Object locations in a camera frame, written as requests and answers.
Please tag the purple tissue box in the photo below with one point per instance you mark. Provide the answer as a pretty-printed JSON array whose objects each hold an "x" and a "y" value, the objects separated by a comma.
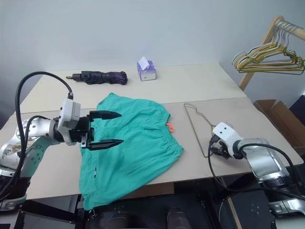
[{"x": 148, "y": 72}]

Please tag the wooden slat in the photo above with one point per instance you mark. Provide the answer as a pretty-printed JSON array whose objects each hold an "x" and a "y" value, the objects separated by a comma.
[{"x": 233, "y": 212}]

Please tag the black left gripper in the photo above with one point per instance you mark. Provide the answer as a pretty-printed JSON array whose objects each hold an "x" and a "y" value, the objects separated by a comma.
[{"x": 83, "y": 133}]

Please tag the wooden clothes rack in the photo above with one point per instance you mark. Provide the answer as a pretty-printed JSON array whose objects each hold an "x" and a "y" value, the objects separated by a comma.
[{"x": 247, "y": 78}]

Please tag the folded dark purple umbrella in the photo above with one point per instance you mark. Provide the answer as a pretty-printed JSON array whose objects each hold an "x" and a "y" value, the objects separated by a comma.
[{"x": 102, "y": 77}]

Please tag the brown cardboard box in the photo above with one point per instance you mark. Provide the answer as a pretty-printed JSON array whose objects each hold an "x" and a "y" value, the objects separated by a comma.
[{"x": 283, "y": 124}]

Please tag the green shorts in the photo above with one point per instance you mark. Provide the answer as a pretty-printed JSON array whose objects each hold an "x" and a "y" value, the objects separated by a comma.
[{"x": 133, "y": 143}]

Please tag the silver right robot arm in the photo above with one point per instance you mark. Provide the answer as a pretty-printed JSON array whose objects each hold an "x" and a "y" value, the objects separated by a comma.
[{"x": 264, "y": 162}]

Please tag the black plate with white dots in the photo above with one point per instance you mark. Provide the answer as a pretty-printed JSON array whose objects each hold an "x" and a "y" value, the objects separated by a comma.
[{"x": 255, "y": 210}]

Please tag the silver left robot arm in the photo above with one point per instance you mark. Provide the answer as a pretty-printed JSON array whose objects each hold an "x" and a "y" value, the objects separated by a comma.
[{"x": 35, "y": 152}]

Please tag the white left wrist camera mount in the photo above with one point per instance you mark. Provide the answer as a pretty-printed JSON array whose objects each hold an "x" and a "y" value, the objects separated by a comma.
[{"x": 69, "y": 112}]

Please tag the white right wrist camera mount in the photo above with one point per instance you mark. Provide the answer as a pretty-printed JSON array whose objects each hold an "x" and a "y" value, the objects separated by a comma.
[{"x": 226, "y": 133}]

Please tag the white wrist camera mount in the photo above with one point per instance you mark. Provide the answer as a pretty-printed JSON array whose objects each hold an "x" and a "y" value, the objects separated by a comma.
[
  {"x": 69, "y": 112},
  {"x": 226, "y": 133}
]

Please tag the white tissue sheet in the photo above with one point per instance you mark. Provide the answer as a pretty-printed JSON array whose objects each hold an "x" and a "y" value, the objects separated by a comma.
[{"x": 144, "y": 63}]

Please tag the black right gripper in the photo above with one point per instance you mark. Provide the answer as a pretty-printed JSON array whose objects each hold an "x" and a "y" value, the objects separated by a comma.
[{"x": 220, "y": 149}]

